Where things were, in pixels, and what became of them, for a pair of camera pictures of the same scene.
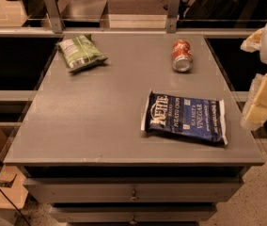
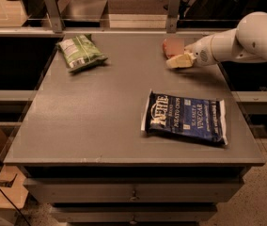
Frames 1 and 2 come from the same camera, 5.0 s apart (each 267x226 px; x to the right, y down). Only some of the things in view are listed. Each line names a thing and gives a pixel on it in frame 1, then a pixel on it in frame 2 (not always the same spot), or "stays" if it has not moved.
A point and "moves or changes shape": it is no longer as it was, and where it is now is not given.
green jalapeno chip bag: [80, 53] stays
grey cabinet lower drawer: [133, 213] stays
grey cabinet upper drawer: [134, 190] stays
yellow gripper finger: [266, 94] -> [199, 51]
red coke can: [182, 56] moves or changes shape
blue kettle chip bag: [195, 119] stays
